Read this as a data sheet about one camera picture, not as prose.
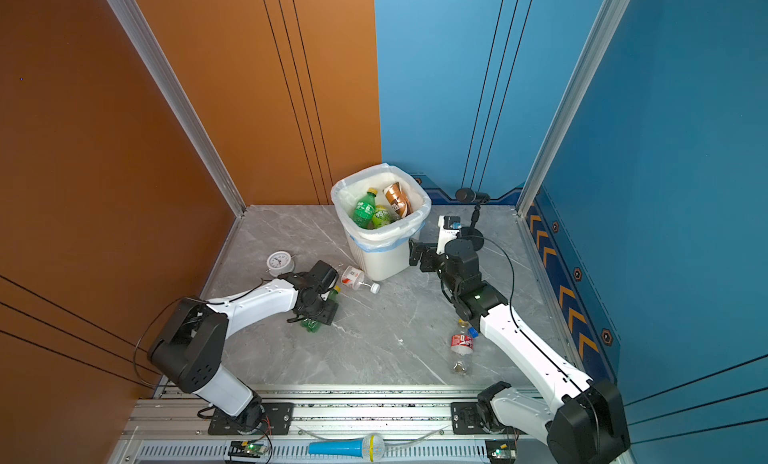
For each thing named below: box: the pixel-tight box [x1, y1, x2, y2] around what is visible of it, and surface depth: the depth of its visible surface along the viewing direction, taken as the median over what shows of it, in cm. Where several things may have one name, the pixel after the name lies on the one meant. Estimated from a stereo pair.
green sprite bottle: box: [353, 187, 378, 229], surface depth 93 cm
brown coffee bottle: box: [383, 182, 414, 218], surface depth 91 cm
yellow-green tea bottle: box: [372, 204, 392, 229], surface depth 94 cm
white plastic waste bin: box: [330, 163, 432, 282], surface depth 89 cm
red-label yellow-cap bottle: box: [450, 318, 475, 375], surface depth 82 cm
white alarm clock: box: [266, 250, 295, 277], surface depth 101 cm
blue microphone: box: [308, 434, 386, 462], surface depth 69 cm
